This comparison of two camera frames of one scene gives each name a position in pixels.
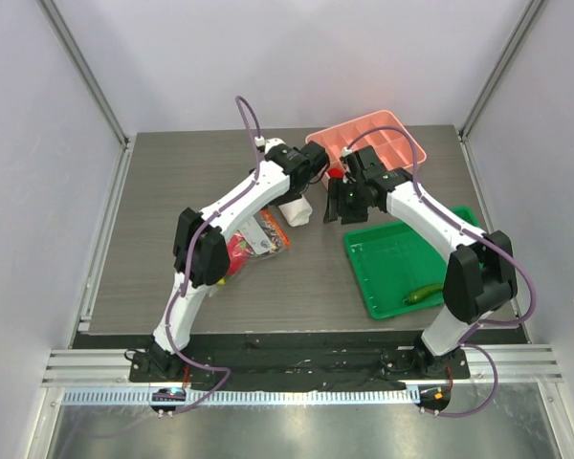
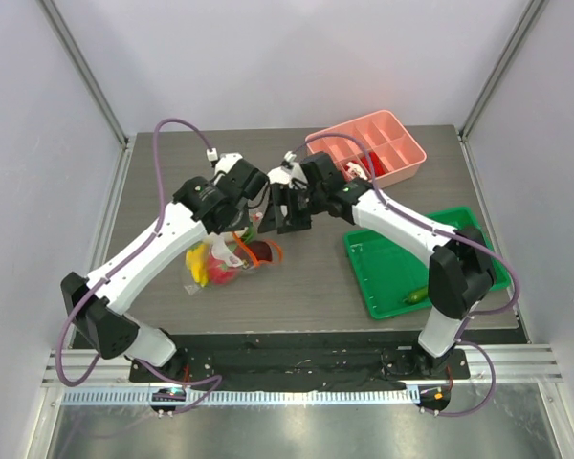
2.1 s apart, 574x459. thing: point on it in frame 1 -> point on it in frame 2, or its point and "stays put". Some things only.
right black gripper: x=342 y=202 -> x=291 y=207
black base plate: x=286 y=357 stays put
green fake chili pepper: x=424 y=292 stays put
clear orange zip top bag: x=260 y=236 stays put
